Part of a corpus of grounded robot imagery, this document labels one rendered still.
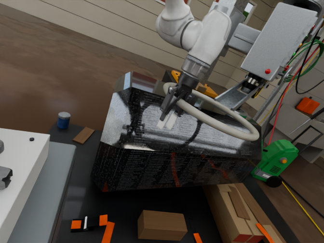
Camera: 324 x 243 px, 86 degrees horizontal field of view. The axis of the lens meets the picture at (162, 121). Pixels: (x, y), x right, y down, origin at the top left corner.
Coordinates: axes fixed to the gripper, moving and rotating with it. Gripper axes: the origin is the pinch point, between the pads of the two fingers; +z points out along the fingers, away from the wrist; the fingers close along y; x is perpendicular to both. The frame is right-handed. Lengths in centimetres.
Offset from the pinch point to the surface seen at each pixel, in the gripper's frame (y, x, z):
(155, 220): 27, -7, 69
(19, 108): -33, 146, 84
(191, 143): 33.3, 3.6, 15.9
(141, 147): 4.7, 11.5, 23.3
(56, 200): -41.1, -19.0, 8.3
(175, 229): 36, -17, 69
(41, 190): -43.2, -15.9, 8.4
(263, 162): 196, -8, 43
